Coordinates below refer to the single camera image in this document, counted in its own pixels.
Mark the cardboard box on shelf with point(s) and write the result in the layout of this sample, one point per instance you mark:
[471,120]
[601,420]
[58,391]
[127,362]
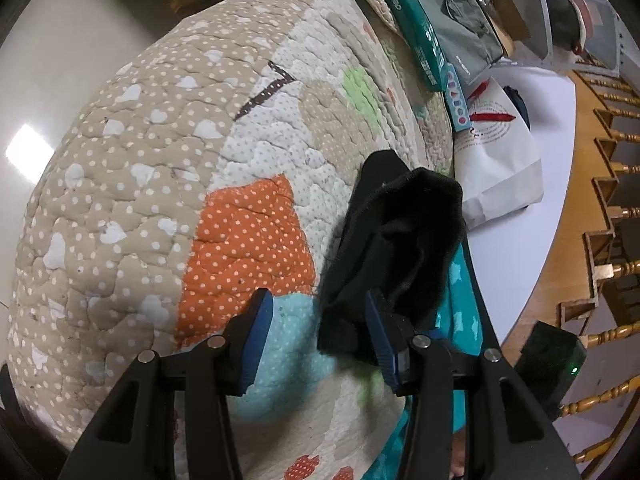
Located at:
[510,15]

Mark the black pants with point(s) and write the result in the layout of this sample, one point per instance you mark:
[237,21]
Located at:
[400,240]

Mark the patchwork quilted blanket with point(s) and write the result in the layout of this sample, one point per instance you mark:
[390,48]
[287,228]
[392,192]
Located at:
[175,185]

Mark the grey metal shelf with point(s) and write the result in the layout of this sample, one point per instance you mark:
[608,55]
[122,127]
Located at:
[547,20]

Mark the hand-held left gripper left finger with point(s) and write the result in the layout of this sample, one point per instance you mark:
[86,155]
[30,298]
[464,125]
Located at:
[257,340]

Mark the dark cloth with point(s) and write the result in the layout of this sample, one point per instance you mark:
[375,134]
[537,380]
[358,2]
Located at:
[517,105]

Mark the wooden staircase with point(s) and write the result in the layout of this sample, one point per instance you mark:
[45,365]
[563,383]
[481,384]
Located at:
[590,160]

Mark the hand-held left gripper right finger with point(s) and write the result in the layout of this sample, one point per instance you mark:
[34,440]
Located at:
[382,345]

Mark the light blue flat box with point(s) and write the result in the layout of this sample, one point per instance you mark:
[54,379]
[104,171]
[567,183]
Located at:
[457,100]

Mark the teal star-print blanket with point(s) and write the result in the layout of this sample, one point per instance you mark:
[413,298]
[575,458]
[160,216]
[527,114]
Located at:
[462,320]

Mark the dark bed frame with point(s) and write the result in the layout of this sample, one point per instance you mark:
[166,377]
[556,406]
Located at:
[480,300]

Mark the grey laptop bag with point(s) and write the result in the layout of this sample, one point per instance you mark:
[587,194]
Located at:
[450,20]

